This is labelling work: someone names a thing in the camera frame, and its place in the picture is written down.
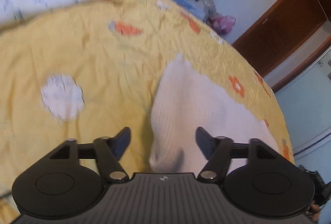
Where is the pink plastic bag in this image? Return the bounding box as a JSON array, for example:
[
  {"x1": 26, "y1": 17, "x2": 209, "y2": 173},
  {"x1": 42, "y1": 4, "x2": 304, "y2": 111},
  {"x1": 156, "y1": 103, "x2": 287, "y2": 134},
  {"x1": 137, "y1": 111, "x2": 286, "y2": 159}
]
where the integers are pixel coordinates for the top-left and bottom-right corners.
[{"x1": 211, "y1": 14, "x2": 236, "y2": 36}]

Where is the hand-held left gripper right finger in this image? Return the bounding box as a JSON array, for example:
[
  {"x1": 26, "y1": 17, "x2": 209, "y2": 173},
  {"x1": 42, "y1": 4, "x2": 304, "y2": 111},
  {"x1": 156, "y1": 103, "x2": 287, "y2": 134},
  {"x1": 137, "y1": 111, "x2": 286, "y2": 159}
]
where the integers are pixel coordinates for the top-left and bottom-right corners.
[{"x1": 196, "y1": 127, "x2": 281, "y2": 183}]

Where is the light blue towel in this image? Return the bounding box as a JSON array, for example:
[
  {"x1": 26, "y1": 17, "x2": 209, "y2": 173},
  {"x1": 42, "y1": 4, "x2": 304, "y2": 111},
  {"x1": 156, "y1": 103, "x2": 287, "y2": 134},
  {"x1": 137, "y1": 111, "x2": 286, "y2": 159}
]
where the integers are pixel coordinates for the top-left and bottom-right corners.
[{"x1": 172, "y1": 0, "x2": 207, "y2": 18}]

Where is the white wardrobe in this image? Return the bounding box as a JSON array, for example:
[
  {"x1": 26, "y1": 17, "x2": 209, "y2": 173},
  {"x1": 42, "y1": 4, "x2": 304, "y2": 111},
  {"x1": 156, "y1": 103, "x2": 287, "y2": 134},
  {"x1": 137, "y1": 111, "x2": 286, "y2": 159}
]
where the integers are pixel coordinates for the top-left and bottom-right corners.
[{"x1": 274, "y1": 35, "x2": 331, "y2": 224}]

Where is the brown wooden door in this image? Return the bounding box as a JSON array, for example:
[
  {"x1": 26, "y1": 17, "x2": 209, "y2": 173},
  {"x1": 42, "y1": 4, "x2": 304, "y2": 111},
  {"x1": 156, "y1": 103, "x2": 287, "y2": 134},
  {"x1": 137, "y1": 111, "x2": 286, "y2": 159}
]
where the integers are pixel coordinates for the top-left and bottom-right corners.
[{"x1": 231, "y1": 0, "x2": 331, "y2": 92}]

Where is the clear plastic bag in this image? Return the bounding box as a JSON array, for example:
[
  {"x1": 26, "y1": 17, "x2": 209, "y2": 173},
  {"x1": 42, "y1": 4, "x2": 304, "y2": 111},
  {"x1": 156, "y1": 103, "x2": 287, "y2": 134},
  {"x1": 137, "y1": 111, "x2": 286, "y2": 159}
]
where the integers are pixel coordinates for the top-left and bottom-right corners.
[{"x1": 199, "y1": 0, "x2": 218, "y2": 20}]

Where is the yellow printed bed sheet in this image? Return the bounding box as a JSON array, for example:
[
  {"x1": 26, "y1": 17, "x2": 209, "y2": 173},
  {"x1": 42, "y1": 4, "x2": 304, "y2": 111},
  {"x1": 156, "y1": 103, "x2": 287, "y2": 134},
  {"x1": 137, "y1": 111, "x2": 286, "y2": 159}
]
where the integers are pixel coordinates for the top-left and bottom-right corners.
[{"x1": 0, "y1": 0, "x2": 295, "y2": 222}]

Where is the white knit sweater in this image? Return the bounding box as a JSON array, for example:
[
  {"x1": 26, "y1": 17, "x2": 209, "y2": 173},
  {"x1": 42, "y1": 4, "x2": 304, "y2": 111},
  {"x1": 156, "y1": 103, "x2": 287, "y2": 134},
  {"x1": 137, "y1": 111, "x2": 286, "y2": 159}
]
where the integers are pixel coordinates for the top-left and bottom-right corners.
[{"x1": 149, "y1": 53, "x2": 281, "y2": 173}]

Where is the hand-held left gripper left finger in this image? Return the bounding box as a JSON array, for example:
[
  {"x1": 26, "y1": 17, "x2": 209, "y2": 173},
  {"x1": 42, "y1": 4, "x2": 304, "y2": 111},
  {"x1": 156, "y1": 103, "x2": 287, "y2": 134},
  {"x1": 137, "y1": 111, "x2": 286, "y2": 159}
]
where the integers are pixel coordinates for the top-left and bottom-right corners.
[{"x1": 49, "y1": 127, "x2": 131, "y2": 183}]

